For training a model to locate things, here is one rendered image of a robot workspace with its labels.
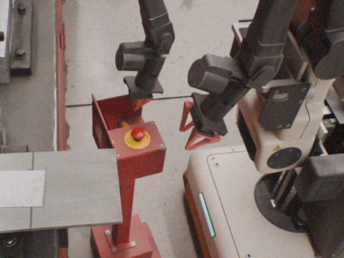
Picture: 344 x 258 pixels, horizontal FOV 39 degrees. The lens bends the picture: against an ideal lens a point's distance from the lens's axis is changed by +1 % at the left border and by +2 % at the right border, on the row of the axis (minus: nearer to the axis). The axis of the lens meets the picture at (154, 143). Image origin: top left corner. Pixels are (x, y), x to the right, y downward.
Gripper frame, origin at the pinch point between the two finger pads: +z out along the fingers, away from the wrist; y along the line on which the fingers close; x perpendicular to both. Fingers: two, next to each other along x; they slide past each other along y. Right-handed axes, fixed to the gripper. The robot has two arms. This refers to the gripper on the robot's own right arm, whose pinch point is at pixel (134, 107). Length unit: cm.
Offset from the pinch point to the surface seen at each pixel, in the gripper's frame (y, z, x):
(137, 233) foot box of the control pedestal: -20, 65, 5
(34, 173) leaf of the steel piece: 37.2, -11.5, 28.7
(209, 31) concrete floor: -112, 55, -115
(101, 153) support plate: 23.3, -14.8, 27.8
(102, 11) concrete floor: -58, 69, -150
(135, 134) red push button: 3.8, 0.0, 10.4
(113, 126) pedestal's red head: 4.6, 7.4, 0.0
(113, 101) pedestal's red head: 4.5, 2.0, -4.6
